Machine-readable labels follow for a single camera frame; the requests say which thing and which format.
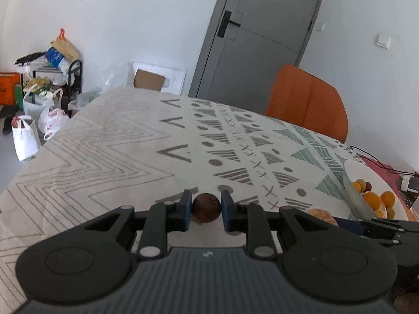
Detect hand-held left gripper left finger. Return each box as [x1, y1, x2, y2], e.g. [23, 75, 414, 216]
[84, 189, 193, 260]

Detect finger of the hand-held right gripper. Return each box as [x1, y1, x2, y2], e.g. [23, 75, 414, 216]
[334, 217, 419, 246]

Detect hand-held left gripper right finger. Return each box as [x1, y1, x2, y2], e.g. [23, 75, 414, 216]
[221, 190, 332, 259]

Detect dark brown round fruit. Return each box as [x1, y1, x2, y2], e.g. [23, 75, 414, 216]
[191, 193, 222, 225]

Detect large orange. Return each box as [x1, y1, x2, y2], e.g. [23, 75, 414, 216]
[363, 191, 382, 210]

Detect white round plate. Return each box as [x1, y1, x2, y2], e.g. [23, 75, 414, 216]
[343, 158, 408, 222]

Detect red mat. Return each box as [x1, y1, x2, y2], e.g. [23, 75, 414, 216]
[359, 156, 419, 208]

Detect white charger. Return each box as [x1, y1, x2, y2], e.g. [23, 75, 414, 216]
[401, 175, 419, 192]

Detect patterned tablecloth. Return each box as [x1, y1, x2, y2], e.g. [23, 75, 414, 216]
[0, 86, 410, 314]

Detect white foam board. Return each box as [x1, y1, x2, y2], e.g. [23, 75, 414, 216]
[130, 60, 187, 96]

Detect orange chair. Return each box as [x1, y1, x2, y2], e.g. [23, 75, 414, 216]
[264, 64, 349, 143]

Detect cardboard box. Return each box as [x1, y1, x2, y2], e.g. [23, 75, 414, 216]
[133, 68, 166, 92]

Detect clear plastic bag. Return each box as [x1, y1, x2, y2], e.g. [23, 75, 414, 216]
[100, 63, 132, 93]

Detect white red-printed plastic bag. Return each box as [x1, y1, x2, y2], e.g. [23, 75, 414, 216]
[38, 107, 70, 141]

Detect black storage rack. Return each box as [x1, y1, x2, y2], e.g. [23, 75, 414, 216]
[15, 52, 83, 119]

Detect tall white shopping bag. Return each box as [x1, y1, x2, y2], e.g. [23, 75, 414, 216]
[12, 115, 42, 162]

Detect grey door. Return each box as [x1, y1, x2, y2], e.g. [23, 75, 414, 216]
[189, 0, 330, 116]

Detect white bag of groceries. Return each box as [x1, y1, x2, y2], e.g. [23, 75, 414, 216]
[22, 88, 63, 116]

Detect dark shoes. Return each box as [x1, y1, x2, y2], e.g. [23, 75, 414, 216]
[1, 107, 21, 135]

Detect blue plastic bag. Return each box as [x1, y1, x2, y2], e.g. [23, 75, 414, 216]
[45, 47, 70, 70]

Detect tan paper bag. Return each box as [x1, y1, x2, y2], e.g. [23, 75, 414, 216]
[50, 28, 80, 61]

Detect orange box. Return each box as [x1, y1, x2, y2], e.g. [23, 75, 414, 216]
[0, 72, 21, 106]

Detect black cable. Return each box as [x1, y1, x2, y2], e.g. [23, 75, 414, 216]
[350, 145, 419, 177]

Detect black door handle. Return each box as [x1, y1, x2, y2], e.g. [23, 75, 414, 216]
[217, 10, 242, 38]

